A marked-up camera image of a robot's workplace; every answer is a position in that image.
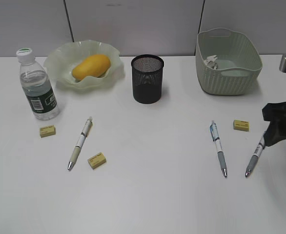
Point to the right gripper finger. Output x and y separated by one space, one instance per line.
275 133

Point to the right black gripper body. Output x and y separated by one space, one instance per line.
274 112

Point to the white waste paper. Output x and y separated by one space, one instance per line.
210 61

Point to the yellow mango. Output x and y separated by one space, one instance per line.
95 66

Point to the clear water bottle green label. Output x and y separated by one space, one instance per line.
36 86

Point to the right yellow eraser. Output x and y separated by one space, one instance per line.
241 125

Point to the yellow eraser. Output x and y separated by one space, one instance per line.
241 125
97 160
47 131

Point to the middle blue grey pen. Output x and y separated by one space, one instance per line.
217 142

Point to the pale green woven basket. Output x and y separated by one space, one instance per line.
239 63

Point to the black mesh pen holder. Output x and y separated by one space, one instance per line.
147 78

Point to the centre left yellow eraser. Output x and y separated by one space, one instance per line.
97 160

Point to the left beige grip pen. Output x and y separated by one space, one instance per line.
77 149

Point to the pale green wavy plate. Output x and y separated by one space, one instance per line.
60 63

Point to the far left yellow eraser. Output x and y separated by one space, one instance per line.
47 131

